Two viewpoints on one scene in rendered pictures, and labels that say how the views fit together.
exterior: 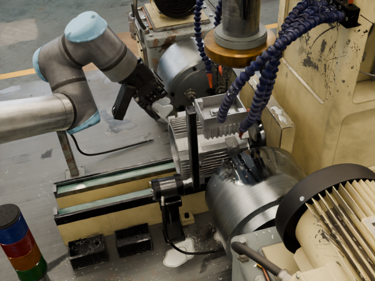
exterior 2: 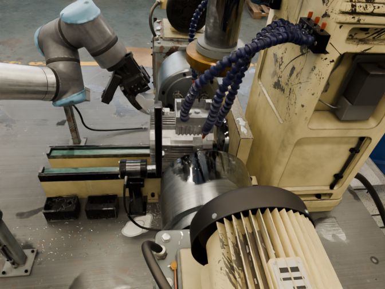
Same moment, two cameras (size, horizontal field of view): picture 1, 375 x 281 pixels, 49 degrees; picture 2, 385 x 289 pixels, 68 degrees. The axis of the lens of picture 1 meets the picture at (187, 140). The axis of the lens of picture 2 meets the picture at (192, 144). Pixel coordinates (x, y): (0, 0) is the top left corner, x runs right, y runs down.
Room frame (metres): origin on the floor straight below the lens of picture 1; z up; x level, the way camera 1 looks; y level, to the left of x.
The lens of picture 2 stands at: (0.18, -0.13, 1.65)
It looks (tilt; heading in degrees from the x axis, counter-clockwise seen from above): 42 degrees down; 3
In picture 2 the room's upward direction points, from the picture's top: 6 degrees clockwise
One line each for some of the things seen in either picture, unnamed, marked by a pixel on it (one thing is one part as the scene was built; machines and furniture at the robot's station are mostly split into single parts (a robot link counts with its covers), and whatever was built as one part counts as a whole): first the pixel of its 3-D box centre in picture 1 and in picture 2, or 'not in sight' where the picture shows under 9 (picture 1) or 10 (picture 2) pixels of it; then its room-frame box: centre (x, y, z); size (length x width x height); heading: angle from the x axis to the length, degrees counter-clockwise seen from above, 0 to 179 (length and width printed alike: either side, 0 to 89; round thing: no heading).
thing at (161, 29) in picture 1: (177, 55); (182, 65); (1.50, 0.02, 0.99); 0.35 x 0.31 x 0.37; 12
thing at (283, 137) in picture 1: (272, 139); (236, 147); (0.95, -0.26, 0.97); 0.30 x 0.11 x 0.34; 12
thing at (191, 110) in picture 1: (192, 150); (157, 141); (0.76, -0.01, 1.12); 0.04 x 0.03 x 0.26; 102
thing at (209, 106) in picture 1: (220, 115); (193, 116); (0.92, -0.10, 1.11); 0.12 x 0.11 x 0.07; 101
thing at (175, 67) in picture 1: (192, 73); (187, 79); (1.27, -0.03, 1.04); 0.37 x 0.25 x 0.25; 12
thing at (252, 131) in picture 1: (253, 133); (221, 138); (0.94, -0.20, 1.02); 0.15 x 0.02 x 0.15; 12
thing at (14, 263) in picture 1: (23, 252); not in sight; (0.52, 0.36, 1.10); 0.06 x 0.06 x 0.04
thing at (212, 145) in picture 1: (207, 143); (180, 139); (0.91, -0.06, 1.02); 0.20 x 0.19 x 0.19; 101
